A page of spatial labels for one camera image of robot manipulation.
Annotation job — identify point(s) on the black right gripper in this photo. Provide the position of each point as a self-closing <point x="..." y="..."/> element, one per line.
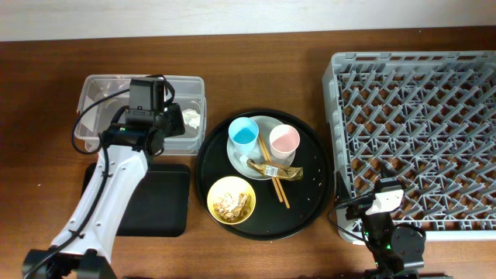
<point x="359" y="207"/>

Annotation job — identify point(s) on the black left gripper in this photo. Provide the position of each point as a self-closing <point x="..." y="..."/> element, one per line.
<point x="174" y="111"/>

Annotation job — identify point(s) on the gold snack wrapper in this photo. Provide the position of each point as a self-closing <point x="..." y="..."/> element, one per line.
<point x="271" y="169"/>

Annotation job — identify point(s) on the light blue plastic cup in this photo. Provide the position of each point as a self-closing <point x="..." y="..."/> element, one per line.
<point x="243" y="134"/>

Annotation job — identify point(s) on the nut and rice food scraps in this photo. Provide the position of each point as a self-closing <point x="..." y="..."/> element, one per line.
<point x="232" y="208"/>

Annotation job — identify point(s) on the yellow bowl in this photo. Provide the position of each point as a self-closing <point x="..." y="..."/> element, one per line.
<point x="233" y="185"/>

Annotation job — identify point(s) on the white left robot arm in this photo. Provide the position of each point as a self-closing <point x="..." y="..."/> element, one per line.
<point x="125" y="150"/>

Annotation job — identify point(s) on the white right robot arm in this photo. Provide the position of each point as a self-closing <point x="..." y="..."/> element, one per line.
<point x="397" y="249"/>

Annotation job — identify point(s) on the clear plastic waste bin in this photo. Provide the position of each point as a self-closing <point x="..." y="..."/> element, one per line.
<point x="189" y="94"/>

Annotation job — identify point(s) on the grey dishwasher rack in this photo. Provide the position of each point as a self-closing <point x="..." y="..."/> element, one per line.
<point x="427" y="117"/>

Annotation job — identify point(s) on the crumpled white tissue right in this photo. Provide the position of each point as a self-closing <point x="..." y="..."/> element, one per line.
<point x="191" y="118"/>

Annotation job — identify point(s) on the wooden chopstick left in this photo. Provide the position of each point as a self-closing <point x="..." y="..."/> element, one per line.
<point x="266" y="156"/>

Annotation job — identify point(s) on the wooden chopstick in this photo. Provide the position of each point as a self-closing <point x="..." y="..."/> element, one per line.
<point x="285" y="200"/>
<point x="266" y="156"/>

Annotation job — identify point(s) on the round black tray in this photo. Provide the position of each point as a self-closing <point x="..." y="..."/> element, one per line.
<point x="270" y="219"/>

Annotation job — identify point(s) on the pink plastic cup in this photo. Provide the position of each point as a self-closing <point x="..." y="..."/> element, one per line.
<point x="284" y="140"/>

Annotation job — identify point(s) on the black rectangular tray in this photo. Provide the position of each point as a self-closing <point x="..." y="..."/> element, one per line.
<point x="151" y="204"/>

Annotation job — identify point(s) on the wooden chopstick right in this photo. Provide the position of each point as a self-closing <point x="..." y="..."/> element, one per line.
<point x="285" y="200"/>

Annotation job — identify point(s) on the light grey round plate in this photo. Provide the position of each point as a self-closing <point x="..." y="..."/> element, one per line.
<point x="238" y="159"/>

